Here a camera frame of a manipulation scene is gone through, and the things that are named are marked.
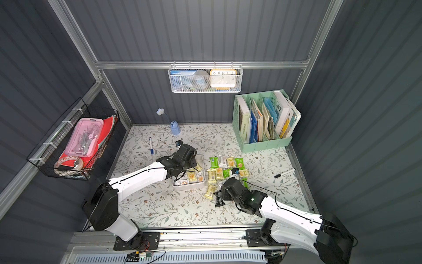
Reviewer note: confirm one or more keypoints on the blue white marker pen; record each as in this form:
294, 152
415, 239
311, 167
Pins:
151, 146

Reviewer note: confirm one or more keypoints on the beige paper stack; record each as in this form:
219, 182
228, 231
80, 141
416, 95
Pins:
263, 117

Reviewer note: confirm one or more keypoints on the pale yellow packet stack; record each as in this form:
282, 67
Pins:
230, 162

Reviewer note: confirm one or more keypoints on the pale green workspace book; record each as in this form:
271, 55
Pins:
244, 119

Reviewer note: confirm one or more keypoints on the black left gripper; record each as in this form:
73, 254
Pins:
181, 173

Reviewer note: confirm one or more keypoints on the black white marker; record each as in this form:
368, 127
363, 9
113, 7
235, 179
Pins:
284, 173

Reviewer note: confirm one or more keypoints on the black wire wall basket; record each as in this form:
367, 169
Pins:
52, 147

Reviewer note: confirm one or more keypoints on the pink plastic tool case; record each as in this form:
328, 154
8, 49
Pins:
84, 138

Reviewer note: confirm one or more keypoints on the blue folder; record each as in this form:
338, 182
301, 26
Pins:
253, 138

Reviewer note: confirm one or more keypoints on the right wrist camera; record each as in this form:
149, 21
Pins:
235, 172

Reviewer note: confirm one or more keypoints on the pale yellow packet back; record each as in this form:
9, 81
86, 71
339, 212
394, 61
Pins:
243, 173

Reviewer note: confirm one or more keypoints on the small white cookie packet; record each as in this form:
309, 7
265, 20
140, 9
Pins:
222, 162

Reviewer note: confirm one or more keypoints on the black cookie packet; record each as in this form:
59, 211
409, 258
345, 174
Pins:
219, 202

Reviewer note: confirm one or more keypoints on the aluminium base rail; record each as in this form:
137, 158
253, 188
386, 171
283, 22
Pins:
215, 238

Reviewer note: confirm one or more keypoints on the white cookie packet front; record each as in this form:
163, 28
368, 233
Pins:
181, 182

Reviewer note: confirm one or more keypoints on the mint green file organizer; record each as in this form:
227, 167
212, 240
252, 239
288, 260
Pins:
274, 141

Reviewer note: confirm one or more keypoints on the yellow illustrated book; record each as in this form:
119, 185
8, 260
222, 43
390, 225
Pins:
285, 127

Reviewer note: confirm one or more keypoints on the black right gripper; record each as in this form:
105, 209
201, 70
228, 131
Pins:
221, 198

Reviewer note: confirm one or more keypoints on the green cookie packet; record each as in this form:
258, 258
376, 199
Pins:
240, 163
244, 182

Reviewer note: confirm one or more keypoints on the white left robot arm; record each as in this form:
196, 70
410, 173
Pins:
101, 207

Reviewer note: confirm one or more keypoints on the yellow white clock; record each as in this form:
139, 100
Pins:
223, 78

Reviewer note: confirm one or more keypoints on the white wire wall basket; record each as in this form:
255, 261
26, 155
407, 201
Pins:
237, 89

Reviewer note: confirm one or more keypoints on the grey tape roll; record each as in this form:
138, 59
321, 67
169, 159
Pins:
200, 80

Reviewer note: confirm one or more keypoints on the blue spray bottle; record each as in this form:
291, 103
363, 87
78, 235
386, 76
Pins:
174, 126

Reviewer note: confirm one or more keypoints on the blue box in basket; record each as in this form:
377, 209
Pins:
181, 79

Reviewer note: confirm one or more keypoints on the white storage box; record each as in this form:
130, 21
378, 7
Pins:
200, 173

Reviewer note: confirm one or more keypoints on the clear tape dispenser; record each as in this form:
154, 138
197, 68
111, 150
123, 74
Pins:
69, 163

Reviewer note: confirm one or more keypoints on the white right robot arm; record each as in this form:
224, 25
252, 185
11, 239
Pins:
323, 235

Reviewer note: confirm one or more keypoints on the white illustrated book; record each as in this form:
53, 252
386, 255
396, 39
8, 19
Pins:
284, 107

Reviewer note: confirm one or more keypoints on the pale yellow cookie packet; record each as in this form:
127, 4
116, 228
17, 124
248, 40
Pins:
192, 178

